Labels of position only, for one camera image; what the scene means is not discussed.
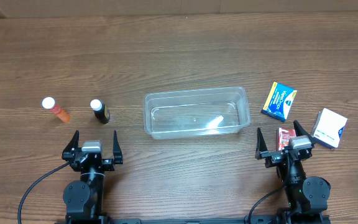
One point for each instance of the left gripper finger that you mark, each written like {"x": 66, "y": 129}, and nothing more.
{"x": 73, "y": 142}
{"x": 117, "y": 153}

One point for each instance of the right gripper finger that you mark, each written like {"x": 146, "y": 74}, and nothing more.
{"x": 261, "y": 145}
{"x": 300, "y": 131}

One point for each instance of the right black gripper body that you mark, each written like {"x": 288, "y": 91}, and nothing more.
{"x": 286, "y": 154}

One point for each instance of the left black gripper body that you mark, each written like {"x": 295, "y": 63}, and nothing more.
{"x": 91, "y": 158}

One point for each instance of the red white box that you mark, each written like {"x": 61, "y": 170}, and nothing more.
{"x": 283, "y": 136}

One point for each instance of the white blue box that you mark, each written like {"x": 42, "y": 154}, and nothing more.
{"x": 328, "y": 128}

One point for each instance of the blue yellow VapoDrops box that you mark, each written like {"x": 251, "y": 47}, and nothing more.
{"x": 279, "y": 101}

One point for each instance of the dark bottle white cap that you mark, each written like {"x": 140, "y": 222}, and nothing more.
{"x": 101, "y": 111}

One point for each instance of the orange tube white cap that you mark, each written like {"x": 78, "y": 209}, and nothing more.
{"x": 50, "y": 104}

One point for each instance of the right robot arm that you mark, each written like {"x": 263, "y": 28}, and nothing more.
{"x": 307, "y": 196}

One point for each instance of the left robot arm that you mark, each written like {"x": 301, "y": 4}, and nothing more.
{"x": 84, "y": 197}

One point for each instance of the clear plastic container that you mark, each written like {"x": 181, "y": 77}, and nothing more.
{"x": 190, "y": 113}

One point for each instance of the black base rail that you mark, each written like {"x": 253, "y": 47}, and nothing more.
{"x": 191, "y": 221}

